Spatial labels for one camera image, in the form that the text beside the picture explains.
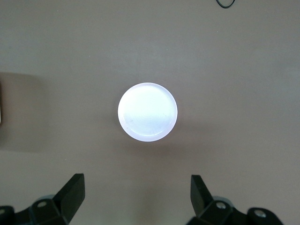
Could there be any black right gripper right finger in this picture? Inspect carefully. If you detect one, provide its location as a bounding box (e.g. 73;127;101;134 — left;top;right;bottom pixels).
187;174;284;225

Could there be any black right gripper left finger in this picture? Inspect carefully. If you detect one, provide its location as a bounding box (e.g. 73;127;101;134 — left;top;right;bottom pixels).
0;173;85;225

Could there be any thin black looped cable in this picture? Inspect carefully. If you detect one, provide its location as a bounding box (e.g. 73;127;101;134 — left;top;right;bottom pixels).
216;0;236;9

